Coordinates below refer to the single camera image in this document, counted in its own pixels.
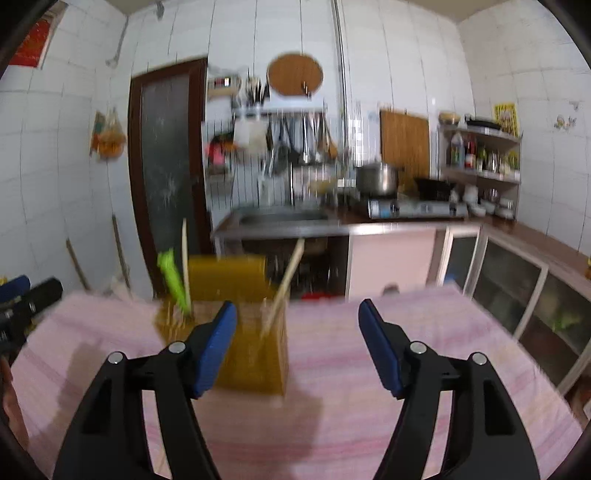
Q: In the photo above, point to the pink striped tablecloth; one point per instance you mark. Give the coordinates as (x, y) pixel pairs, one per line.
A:
(332, 415)

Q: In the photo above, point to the dark wooden glass door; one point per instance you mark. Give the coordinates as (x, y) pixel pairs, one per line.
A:
(161, 161)

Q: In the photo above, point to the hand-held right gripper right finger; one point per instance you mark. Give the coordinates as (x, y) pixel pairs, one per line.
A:
(381, 350)

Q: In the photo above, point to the metal wall pipe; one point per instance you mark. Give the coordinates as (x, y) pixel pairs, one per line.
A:
(341, 69)

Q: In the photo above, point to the steel cooking pot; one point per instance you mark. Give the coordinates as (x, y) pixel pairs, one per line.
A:
(376, 180)

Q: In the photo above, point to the digital wall controller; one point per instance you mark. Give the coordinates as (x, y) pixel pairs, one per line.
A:
(224, 85)

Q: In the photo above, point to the yellow wall poster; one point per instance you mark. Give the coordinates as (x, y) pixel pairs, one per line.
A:
(505, 119)

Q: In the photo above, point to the yellow slotted utensil holder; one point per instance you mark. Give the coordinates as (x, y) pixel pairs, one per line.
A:
(249, 360)

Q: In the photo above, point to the person's left forearm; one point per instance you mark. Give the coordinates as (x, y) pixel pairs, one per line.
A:
(11, 406)

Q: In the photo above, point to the steel knife cup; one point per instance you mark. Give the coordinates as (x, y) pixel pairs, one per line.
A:
(256, 94)

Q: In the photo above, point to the red wall poster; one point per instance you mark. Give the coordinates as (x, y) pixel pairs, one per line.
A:
(34, 44)

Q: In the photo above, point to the corner wall shelf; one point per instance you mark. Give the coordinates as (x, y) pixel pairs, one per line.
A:
(480, 175)

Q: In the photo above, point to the stack of white bowls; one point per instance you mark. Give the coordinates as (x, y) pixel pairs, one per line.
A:
(485, 203)

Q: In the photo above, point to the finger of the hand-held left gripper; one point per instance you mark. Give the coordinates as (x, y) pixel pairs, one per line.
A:
(44, 295)
(16, 287)

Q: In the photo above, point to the glass-door kitchen cabinets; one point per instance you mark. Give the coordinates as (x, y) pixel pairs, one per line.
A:
(508, 277)

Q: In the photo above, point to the rectangular wooden cutting board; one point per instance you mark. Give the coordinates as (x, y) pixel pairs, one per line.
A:
(404, 138)

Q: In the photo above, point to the red hanging item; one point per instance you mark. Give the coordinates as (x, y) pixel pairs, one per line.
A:
(219, 150)

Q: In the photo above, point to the hanging white plastic bag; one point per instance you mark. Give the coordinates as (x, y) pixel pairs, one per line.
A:
(249, 134)

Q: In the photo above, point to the row of hanging kitchen utensils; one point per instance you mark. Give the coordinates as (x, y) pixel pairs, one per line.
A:
(304, 143)

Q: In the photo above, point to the group of wooden chopsticks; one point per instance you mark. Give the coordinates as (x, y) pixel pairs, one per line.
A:
(287, 277)

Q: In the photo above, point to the round wooden board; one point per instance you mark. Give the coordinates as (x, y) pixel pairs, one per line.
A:
(293, 74)

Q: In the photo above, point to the black frying pan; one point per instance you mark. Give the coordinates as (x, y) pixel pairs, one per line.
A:
(482, 123)

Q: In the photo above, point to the black wok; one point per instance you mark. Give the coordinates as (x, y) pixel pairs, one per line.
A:
(434, 188)

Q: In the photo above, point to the metal basin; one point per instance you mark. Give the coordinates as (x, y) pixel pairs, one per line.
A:
(450, 118)

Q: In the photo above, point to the steel kitchen sink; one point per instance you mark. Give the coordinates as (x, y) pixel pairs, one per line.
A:
(277, 217)

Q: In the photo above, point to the cooking oil bottle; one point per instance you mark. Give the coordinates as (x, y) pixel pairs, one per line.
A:
(457, 152)

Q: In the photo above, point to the steel gas stove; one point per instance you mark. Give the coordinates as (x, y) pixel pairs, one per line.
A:
(415, 210)

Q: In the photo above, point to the wooden stick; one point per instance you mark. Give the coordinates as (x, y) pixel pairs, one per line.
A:
(121, 249)
(77, 263)

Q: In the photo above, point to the metal wall utensil rack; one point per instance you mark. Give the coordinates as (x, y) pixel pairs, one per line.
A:
(277, 110)

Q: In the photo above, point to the hanging bag of oranges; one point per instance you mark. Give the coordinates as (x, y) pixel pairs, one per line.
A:
(108, 138)

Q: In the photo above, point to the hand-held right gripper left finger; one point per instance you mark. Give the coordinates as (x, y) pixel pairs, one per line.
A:
(214, 350)

